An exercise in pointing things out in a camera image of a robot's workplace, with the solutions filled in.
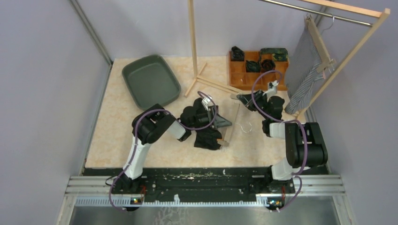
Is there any rolled black red sock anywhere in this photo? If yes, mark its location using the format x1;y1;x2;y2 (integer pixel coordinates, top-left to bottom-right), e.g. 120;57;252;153
260;59;276;73

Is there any wooden compartment tray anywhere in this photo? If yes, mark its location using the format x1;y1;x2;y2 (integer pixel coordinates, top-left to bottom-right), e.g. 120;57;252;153
228;50;290;91

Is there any folded green camouflage cloth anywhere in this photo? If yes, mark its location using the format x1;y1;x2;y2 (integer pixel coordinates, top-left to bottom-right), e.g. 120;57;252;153
260;48;288;61

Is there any rolled dark sock middle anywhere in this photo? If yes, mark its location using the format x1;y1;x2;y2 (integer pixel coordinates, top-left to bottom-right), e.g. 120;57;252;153
245;60;261;73

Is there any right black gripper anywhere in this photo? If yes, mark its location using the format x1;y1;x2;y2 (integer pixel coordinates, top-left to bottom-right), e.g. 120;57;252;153
238;90;271;120

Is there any wooden clothes rack frame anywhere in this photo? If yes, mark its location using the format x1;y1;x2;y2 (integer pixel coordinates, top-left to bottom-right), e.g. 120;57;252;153
184;0;390;118

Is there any grey striped underwear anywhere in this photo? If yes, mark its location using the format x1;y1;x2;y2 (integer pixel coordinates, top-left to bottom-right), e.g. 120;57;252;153
285;29;323;115

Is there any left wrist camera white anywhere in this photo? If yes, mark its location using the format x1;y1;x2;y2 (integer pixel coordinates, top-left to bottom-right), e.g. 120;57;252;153
201;96;212;111

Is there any black underwear orange trim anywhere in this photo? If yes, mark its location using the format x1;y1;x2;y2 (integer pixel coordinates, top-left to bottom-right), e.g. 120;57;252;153
194;127;222;150

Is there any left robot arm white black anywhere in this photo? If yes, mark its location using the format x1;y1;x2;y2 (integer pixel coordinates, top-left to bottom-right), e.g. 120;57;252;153
121;98;233;194

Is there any metal hanging rod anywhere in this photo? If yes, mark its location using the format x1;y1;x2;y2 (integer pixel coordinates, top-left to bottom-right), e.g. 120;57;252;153
259;0;373;27

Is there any green plastic basin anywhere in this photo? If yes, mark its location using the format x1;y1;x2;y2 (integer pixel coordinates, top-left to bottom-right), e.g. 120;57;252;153
122;54;181;111

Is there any rolled black sock top-left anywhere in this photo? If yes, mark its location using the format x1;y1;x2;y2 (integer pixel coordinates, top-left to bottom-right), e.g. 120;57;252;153
230;46;245;61

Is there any wooden clip hanger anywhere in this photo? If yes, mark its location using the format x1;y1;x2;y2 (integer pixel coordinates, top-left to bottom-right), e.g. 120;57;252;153
217;93;253;150
305;15;336;73

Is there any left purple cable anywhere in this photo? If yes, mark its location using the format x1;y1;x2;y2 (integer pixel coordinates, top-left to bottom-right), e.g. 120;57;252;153
107;90;218;212

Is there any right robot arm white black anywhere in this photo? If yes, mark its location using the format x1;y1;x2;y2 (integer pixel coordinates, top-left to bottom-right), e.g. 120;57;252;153
237;90;328;193

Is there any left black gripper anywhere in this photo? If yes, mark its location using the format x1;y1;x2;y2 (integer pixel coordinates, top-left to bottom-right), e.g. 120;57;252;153
188;106;232;129

